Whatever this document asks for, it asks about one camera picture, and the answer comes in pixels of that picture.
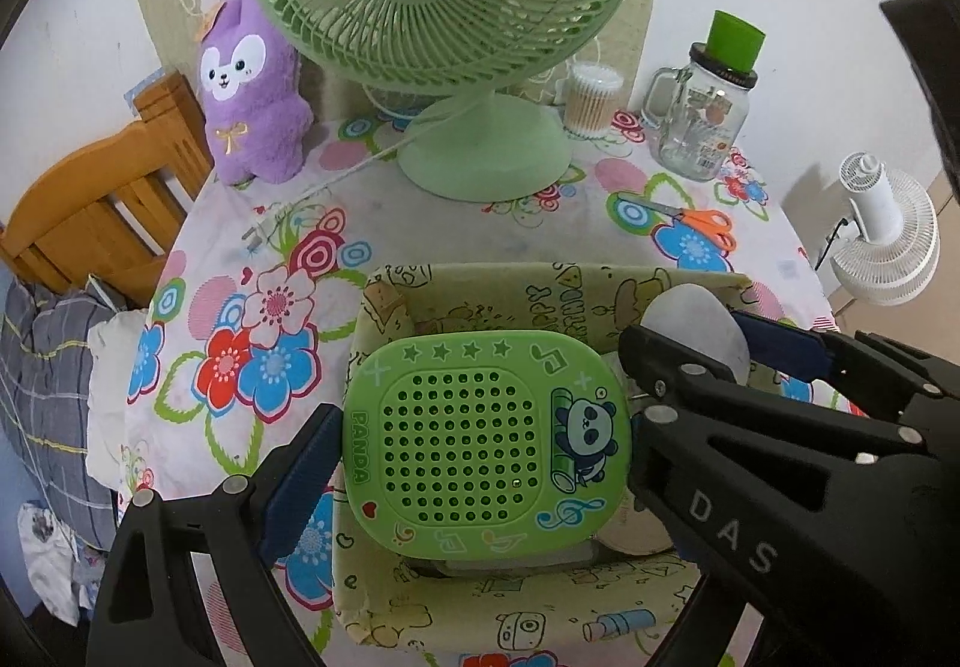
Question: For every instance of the wooden chair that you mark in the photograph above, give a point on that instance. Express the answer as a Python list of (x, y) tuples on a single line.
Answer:
[(105, 211)]

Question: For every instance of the white floor fan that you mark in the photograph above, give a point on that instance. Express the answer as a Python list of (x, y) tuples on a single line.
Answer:
[(889, 243)]

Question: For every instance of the orange handled scissors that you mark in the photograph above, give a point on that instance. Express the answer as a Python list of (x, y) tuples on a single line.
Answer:
[(715, 225)]

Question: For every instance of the purple plush toy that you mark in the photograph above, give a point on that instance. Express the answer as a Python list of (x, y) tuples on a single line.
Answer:
[(255, 117)]

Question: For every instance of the floral tablecloth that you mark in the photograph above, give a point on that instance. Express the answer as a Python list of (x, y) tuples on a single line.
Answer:
[(253, 321)]

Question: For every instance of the green panda speaker case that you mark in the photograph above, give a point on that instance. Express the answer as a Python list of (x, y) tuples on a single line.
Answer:
[(485, 445)]

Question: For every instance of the grey plaid bedding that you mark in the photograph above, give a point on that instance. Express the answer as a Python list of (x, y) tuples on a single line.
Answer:
[(46, 366)]

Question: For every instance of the white round earbud case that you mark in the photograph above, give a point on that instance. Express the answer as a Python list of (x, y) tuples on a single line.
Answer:
[(694, 317)]

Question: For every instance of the glass jar with green lid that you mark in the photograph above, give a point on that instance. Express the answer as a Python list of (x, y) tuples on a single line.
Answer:
[(696, 112)]

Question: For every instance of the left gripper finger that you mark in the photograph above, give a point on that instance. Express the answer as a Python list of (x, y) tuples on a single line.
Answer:
[(150, 609)]

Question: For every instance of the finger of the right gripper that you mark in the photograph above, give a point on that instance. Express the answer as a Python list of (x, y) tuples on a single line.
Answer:
[(886, 379), (695, 398)]

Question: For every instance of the cotton swab container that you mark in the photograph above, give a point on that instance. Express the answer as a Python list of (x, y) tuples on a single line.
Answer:
[(592, 93)]

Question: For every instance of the round beige compact mirror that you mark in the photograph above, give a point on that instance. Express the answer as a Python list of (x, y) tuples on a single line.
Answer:
[(634, 531)]

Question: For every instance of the yellow cartoon fabric storage box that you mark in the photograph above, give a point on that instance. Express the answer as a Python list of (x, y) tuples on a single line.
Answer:
[(381, 603)]

